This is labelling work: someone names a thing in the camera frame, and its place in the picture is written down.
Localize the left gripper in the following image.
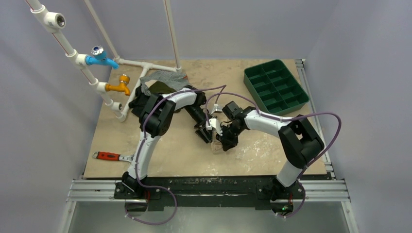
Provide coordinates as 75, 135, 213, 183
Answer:
183, 104, 213, 143

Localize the beige underwear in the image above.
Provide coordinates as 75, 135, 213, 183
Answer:
211, 131, 223, 152

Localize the striped grey underwear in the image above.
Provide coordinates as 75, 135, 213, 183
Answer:
139, 70, 191, 96

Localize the green compartment tray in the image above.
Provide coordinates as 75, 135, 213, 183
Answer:
243, 59, 310, 116

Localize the black underwear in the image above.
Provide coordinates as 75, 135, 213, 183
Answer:
128, 86, 151, 117

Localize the dark green underwear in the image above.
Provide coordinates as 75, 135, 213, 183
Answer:
148, 81, 176, 95

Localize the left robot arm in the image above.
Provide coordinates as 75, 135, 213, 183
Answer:
121, 85, 212, 199

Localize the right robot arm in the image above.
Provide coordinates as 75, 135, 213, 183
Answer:
216, 101, 325, 198

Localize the orange tap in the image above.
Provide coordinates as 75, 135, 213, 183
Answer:
104, 74, 131, 96

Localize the blue tap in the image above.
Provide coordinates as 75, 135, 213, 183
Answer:
85, 46, 119, 69

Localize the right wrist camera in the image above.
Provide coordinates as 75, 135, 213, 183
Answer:
206, 118, 223, 136

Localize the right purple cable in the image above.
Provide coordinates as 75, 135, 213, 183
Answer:
205, 92, 343, 219

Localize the purple cable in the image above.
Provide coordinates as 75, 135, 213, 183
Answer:
205, 92, 343, 219
123, 84, 227, 226

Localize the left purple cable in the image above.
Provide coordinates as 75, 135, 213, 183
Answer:
123, 84, 227, 226

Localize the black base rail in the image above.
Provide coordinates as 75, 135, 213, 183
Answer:
114, 175, 304, 213

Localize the adjustable wrench red handle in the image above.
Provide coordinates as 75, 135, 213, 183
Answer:
92, 151, 134, 163

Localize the white PVC pipe frame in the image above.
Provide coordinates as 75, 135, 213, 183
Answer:
26, 0, 182, 122

